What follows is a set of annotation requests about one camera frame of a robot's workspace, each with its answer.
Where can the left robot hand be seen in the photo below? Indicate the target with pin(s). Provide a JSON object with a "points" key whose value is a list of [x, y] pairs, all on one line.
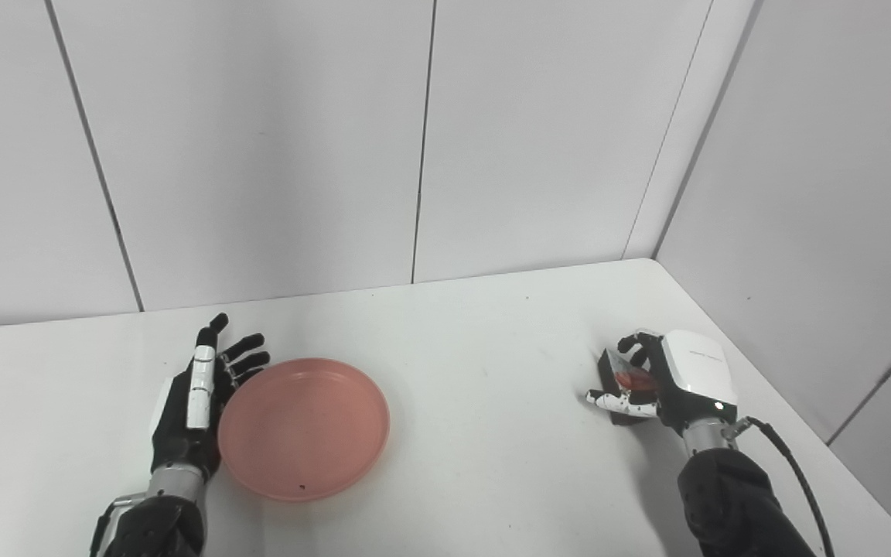
{"points": [[186, 418]]}

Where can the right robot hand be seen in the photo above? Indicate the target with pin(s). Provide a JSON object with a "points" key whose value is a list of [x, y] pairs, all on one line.
{"points": [[685, 379]]}

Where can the chocolate cake slice with fruit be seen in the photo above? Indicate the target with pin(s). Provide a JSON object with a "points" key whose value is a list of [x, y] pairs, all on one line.
{"points": [[625, 379]]}

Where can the pink round plate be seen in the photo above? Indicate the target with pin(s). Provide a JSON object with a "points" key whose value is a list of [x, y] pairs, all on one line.
{"points": [[304, 429]]}

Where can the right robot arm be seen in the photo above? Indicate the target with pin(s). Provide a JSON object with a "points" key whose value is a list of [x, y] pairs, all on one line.
{"points": [[732, 495]]}

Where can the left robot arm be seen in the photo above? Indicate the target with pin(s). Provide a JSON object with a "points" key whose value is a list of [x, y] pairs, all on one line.
{"points": [[155, 514]]}

